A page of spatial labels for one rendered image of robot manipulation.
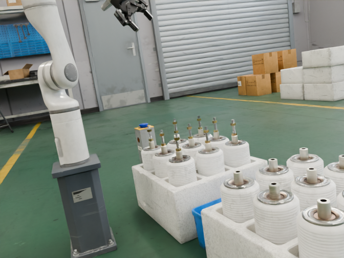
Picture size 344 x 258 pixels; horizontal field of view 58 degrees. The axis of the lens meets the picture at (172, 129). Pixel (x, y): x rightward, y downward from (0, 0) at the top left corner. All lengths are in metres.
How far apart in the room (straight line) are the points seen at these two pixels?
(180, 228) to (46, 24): 0.73
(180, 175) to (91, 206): 0.30
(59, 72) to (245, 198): 0.62
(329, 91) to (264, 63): 1.45
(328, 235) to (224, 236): 0.27
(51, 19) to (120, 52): 5.10
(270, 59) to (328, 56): 1.45
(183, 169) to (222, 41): 5.82
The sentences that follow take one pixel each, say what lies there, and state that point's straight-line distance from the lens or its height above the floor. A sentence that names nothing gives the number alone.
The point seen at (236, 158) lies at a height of 0.21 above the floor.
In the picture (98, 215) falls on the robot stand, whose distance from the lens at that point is 1.06.
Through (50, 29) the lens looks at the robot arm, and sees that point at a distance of 0.99.
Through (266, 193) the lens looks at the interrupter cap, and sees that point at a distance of 0.73.
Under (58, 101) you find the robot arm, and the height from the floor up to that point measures 0.51.
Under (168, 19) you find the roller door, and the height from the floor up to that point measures 1.52.
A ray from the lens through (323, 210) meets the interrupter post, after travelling 0.63.
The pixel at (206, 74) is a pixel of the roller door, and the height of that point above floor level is 0.36.
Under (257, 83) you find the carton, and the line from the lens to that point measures 4.72.
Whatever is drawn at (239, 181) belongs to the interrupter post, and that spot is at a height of 0.26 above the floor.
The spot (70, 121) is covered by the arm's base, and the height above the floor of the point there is 0.44.
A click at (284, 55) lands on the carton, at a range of 5.04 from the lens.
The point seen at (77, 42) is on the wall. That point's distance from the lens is 6.02.
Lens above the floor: 0.55
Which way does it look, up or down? 11 degrees down
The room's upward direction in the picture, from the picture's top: 8 degrees counter-clockwise
